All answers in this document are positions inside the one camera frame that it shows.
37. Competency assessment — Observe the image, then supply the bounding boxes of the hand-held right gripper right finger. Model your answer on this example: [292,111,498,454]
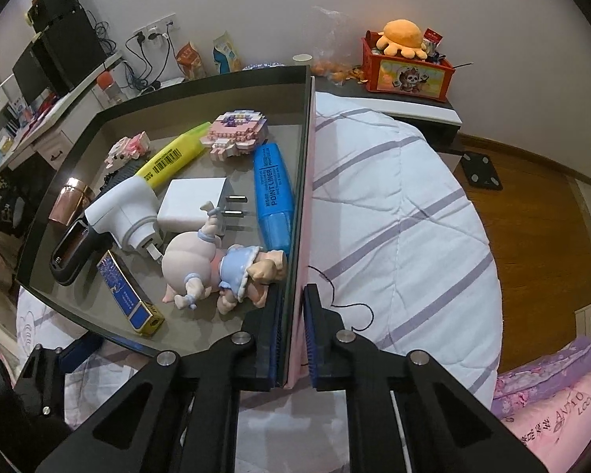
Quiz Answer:
[303,283,547,473]

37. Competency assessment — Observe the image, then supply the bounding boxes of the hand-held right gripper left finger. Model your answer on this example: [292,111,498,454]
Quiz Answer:
[34,283,284,473]

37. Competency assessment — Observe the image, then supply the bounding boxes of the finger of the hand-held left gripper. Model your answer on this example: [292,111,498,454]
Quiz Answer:
[17,334,104,422]

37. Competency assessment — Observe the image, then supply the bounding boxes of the baby doll figure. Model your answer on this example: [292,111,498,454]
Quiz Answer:
[162,200,289,315]

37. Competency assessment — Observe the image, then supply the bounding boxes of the blue and gold slim box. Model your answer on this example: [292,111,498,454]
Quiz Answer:
[97,250,165,338]

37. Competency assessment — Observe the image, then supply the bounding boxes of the black oval case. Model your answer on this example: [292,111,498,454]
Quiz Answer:
[49,218,102,285]

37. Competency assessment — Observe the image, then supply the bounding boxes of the white square charger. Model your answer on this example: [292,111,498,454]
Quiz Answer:
[156,177,249,237]

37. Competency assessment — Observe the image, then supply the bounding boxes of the white round plug adapter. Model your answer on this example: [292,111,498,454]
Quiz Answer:
[84,176,165,259]

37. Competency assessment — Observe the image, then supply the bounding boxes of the yellow highlighter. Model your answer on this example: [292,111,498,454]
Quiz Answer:
[135,121,212,189]

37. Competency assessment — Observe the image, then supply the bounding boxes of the large pink block figure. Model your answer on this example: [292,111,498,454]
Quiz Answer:
[199,111,271,161]

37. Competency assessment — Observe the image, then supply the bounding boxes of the grey tray box pink sides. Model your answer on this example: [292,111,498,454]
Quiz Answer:
[15,64,318,390]

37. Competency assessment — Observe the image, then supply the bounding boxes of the small pink block figure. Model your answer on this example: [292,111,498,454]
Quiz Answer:
[103,130,151,168]

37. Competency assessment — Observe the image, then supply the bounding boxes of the black thread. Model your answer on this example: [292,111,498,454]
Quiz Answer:
[308,265,375,332]

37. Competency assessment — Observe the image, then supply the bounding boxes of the blue highlighter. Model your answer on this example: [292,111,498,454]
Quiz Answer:
[253,142,296,252]

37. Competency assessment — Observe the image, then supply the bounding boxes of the rose gold cylinder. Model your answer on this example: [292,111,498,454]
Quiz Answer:
[48,176,97,227]

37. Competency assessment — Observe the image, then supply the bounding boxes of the white desk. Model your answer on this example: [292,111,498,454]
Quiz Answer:
[0,54,124,173]

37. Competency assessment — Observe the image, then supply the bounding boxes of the black bathroom scale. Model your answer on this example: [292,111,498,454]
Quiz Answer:
[462,153,504,191]

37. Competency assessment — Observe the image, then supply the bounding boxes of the pink printed pillow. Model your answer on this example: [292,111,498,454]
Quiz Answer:
[490,335,591,473]

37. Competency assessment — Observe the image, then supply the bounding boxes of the dark-topped bedside shelf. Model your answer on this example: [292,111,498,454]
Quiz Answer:
[315,66,461,151]

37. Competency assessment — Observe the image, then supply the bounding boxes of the red storage box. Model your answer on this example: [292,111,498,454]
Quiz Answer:
[361,30,455,104]

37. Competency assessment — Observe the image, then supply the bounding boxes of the clear plastic bag of oranges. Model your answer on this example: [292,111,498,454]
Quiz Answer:
[311,6,368,84]

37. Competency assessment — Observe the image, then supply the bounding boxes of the blue and white bag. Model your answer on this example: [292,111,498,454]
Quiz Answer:
[213,34,242,74]

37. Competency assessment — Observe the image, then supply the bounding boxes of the orange snack bag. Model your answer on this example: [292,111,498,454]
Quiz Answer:
[176,42,205,80]

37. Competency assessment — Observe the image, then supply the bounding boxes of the clear bottle orange lid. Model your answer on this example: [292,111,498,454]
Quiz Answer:
[97,71,121,106]

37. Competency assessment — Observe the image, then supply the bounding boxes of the black monitor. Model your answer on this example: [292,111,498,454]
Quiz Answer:
[12,47,55,104]

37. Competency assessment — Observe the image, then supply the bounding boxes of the large black speaker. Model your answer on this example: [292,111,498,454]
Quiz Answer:
[30,10,106,97]

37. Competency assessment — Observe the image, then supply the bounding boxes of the orange octopus plush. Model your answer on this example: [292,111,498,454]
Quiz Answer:
[377,20,429,58]

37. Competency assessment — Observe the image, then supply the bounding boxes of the black cables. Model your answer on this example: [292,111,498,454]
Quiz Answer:
[123,30,173,94]

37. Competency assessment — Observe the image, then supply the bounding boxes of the white wall outlet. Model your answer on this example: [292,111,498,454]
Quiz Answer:
[128,17,178,43]

